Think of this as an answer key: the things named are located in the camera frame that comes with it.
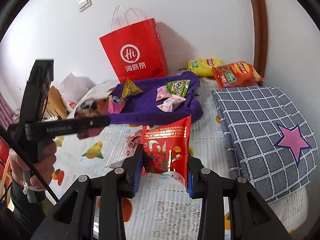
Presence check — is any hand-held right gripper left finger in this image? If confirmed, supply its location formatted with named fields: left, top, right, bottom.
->
left=31, top=144, right=145, bottom=240

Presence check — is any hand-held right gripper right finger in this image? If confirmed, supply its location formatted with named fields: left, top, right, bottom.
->
left=186, top=152, right=293, bottom=240

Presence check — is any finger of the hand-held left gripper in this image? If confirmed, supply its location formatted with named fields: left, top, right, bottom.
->
left=76, top=116, right=111, bottom=135

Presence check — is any brown snack packet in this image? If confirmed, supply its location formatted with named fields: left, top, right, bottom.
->
left=74, top=97, right=110, bottom=140

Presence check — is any red snack packet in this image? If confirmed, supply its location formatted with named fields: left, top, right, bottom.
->
left=140, top=114, right=192, bottom=189

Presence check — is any green snack packet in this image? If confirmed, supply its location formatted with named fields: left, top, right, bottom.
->
left=165, top=79, right=191, bottom=98

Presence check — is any person's left forearm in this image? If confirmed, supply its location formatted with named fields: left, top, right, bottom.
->
left=0, top=177, right=59, bottom=240

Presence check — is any person's left hand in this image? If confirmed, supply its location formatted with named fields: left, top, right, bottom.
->
left=9, top=140, right=57, bottom=192

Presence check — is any purple pink snack packet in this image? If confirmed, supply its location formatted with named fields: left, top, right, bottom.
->
left=108, top=94, right=128, bottom=114

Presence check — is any wooden chair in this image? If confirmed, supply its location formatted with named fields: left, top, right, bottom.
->
left=42, top=85, right=69, bottom=120

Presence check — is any red striped cloth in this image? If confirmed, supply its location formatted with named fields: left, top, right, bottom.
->
left=0, top=91, right=19, bottom=130

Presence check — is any white plastic bag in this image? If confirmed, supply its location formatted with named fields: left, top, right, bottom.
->
left=59, top=72, right=97, bottom=112

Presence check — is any fruit print tablecloth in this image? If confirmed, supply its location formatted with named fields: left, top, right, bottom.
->
left=42, top=76, right=308, bottom=240

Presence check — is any yellow triangular snack packet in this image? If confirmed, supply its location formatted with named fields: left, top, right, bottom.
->
left=122, top=78, right=144, bottom=98

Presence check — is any purple towel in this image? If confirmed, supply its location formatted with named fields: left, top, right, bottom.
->
left=106, top=70, right=203, bottom=125

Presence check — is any red paper bag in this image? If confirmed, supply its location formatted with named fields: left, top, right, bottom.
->
left=99, top=4, right=168, bottom=83

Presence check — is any yellow chips bag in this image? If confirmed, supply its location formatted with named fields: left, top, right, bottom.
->
left=187, top=58, right=225, bottom=77

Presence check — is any red chips bag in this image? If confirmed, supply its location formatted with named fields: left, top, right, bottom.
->
left=212, top=62, right=264, bottom=89

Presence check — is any black cable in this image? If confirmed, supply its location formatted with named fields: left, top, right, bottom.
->
left=0, top=125, right=60, bottom=202

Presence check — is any white light switch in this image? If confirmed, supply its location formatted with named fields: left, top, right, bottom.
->
left=76, top=0, right=92, bottom=12

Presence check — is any brown wooden door frame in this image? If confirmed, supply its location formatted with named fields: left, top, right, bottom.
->
left=246, top=0, right=269, bottom=87

